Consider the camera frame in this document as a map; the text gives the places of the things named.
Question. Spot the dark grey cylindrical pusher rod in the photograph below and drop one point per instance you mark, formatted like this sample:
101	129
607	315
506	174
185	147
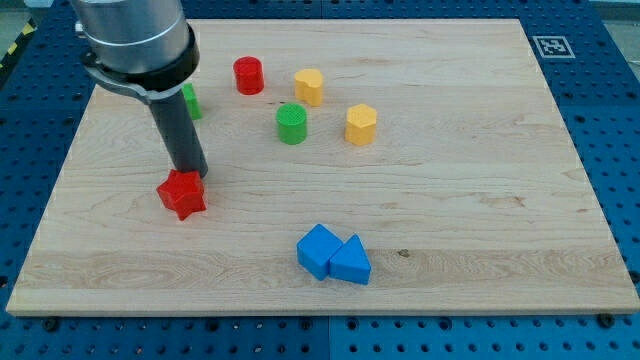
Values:
178	133

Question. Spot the black flange clamp ring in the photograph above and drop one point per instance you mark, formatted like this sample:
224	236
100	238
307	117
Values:
149	86

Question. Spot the red star block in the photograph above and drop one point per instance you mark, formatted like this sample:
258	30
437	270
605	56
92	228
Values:
183	193

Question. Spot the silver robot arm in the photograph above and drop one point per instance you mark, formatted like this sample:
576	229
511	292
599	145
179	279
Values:
145	49

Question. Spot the green block behind rod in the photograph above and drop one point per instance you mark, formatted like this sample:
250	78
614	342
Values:
191	100

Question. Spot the red cylinder block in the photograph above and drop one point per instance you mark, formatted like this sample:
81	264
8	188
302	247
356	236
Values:
249	75

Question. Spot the green cylinder block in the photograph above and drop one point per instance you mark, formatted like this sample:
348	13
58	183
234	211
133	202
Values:
291	121

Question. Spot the yellow heart block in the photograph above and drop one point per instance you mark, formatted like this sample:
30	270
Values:
309	86

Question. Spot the light wooden board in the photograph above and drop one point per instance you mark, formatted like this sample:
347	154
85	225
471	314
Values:
471	200

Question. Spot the yellow hexagon block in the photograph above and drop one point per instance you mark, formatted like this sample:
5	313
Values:
361	122

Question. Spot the blue cube block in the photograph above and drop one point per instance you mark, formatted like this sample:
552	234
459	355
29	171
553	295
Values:
316	248

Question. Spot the blue triangle block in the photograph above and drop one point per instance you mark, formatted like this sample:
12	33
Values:
351	263

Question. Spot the white fiducial marker tag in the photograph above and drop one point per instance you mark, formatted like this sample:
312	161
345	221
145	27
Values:
553	47

